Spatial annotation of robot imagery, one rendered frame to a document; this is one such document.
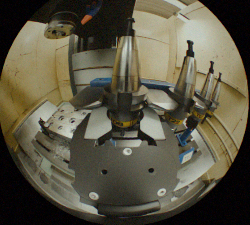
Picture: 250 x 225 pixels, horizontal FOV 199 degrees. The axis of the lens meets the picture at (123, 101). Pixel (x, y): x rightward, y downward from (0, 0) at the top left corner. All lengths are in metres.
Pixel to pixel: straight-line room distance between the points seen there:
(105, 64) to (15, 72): 1.26
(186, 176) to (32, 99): 1.85
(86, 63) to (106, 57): 0.20
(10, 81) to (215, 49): 2.02
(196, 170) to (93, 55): 1.28
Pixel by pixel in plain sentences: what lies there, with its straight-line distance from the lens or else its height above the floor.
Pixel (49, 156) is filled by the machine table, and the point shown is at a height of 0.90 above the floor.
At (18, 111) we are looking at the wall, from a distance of 1.31.
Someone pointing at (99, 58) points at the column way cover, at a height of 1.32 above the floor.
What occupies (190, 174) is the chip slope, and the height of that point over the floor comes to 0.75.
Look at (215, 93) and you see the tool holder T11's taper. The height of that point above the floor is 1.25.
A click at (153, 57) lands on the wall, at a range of 1.17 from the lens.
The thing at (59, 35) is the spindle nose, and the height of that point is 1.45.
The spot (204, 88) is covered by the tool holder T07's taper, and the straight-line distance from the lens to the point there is 0.23.
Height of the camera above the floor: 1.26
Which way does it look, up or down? 28 degrees down
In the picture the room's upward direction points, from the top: 3 degrees clockwise
